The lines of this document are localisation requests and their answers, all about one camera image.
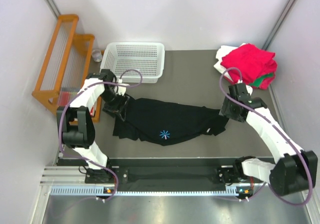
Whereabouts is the black t shirt blue logo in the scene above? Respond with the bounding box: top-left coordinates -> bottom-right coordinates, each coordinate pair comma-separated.
113,98 -> 229,146

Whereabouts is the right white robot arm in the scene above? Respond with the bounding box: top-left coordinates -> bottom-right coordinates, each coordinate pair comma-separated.
220,83 -> 318,197

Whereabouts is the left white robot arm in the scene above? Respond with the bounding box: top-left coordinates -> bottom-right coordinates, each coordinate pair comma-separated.
56,69 -> 130,183

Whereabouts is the green folded t shirt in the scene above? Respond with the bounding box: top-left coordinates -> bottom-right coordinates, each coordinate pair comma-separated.
250,73 -> 275,90

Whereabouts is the white plastic perforated basket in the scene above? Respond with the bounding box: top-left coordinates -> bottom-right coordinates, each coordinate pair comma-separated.
100,42 -> 165,84

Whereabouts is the red box in rack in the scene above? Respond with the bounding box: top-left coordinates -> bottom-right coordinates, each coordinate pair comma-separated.
57,87 -> 79,106

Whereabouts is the small clear plastic cup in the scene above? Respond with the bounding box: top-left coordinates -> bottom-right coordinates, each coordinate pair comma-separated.
91,49 -> 103,62

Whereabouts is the red folded t shirt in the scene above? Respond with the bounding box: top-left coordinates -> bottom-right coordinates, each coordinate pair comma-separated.
222,43 -> 278,85

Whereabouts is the orange wooden rack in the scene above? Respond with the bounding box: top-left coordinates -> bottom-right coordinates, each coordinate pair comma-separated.
32,14 -> 95,115

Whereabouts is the white folded t shirt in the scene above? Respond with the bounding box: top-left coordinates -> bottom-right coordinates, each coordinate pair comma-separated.
213,45 -> 239,83

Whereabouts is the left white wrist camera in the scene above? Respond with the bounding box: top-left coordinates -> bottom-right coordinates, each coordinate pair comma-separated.
116,78 -> 129,96

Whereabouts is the white slotted cable duct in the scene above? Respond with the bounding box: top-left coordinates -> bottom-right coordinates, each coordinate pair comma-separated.
50,186 -> 253,197

